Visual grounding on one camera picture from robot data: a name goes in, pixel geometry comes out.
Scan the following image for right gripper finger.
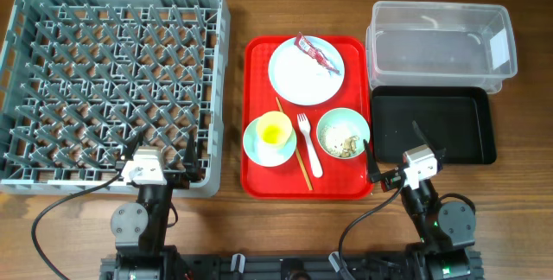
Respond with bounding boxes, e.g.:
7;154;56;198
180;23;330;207
363;139;381;182
412;120;435;150

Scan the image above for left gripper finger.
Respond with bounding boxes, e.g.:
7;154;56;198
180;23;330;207
122;132;143;160
181;134;198;172

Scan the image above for green bowl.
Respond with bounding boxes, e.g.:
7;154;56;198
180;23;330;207
316;107;371;160

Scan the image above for rice and food scraps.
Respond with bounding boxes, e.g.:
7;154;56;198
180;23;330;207
321;125;359;158

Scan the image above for light blue small bowl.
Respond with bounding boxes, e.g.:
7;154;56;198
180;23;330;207
242;118;297;168

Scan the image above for yellow plastic cup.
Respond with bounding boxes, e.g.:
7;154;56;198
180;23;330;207
256;111;293;149

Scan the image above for red sauce packet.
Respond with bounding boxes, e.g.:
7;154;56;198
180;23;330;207
294;32;340;74

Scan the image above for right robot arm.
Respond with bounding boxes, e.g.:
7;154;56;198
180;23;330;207
366;122;484;279

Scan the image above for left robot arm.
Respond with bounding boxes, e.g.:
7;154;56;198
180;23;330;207
99;133;200;280

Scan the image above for black waste tray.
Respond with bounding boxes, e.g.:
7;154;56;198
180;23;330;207
371;86;497;164

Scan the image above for grey dishwasher rack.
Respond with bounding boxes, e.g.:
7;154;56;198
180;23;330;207
1;0;231;198

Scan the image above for wooden chopstick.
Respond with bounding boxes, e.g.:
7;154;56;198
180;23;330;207
275;97;313;191

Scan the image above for red plastic tray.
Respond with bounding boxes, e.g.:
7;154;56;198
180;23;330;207
240;35;373;200

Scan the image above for white plastic fork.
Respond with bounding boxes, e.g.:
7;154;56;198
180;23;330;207
297;113;323;178

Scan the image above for clear plastic bin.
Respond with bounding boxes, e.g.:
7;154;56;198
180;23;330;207
365;1;518;94

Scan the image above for light blue plate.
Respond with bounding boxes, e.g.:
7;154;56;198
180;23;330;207
268;36;346;105

